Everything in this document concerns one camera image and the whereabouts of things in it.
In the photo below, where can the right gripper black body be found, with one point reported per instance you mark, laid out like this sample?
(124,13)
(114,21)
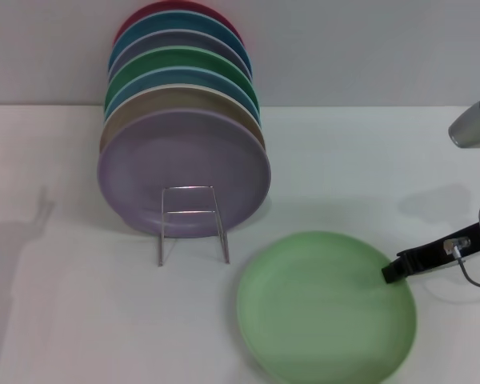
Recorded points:
(436,256)

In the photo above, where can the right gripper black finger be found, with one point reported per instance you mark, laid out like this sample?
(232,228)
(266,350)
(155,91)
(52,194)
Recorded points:
(404,266)

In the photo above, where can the light green plate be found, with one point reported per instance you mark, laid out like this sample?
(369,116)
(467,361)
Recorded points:
(312,312)

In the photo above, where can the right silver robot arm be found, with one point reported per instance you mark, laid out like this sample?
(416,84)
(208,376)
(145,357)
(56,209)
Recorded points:
(470,128)

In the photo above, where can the lavender plate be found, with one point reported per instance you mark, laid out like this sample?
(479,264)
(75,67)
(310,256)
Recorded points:
(176,152)

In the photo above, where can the beige plate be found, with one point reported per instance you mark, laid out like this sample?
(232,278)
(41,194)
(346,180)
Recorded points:
(164,100)

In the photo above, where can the light blue plate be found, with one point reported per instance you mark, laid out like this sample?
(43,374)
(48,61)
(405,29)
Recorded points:
(172,78)

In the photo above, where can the dark green plate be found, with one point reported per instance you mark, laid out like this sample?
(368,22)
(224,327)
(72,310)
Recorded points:
(176,58)

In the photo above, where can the grey purple plate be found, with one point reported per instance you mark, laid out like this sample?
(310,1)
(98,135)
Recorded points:
(176,40)

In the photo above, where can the dark teal plate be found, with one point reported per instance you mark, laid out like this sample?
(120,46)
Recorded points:
(176,22)

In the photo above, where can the maroon red plate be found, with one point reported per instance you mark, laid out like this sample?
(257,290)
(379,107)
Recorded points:
(144,10)

